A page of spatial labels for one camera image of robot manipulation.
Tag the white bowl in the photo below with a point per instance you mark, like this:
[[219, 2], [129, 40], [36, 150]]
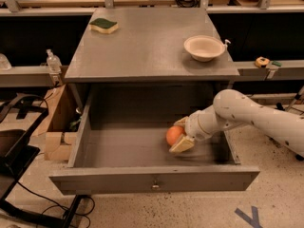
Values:
[[204, 48]]

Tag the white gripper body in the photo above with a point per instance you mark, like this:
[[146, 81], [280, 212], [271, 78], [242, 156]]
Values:
[[192, 126]]

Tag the orange fruit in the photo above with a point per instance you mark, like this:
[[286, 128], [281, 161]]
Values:
[[173, 133]]

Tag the grey open drawer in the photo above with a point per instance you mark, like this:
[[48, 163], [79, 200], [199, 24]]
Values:
[[121, 146]]

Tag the cardboard box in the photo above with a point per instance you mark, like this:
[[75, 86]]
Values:
[[60, 137]]

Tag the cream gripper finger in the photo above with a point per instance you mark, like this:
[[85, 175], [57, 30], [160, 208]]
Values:
[[181, 122], [182, 144]]

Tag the small white pump bottle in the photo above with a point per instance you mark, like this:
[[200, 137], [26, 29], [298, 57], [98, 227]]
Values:
[[227, 43]]

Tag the grey wooden cabinet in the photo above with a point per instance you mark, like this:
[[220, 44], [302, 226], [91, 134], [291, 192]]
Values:
[[147, 47]]

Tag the green and yellow sponge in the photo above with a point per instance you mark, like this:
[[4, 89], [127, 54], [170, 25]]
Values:
[[103, 25]]

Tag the black metal stand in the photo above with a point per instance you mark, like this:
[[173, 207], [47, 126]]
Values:
[[16, 155]]

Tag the clear plastic bottle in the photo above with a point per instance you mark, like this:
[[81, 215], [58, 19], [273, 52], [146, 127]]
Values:
[[53, 61]]

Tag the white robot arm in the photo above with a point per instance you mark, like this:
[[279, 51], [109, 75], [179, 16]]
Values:
[[230, 109]]

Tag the blue tape mark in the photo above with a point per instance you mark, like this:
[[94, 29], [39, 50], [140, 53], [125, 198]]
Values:
[[252, 220]]

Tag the small green object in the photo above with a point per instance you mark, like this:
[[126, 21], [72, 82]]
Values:
[[276, 63]]

